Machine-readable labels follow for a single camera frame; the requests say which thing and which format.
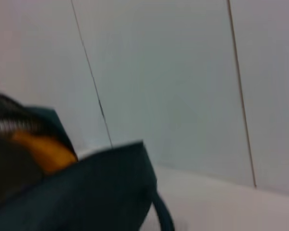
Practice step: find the dark teal insulated lunch bag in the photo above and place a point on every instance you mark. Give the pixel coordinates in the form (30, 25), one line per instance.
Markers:
(98, 187)

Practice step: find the yellow toy banana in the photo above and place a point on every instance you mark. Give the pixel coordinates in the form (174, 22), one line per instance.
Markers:
(45, 151)

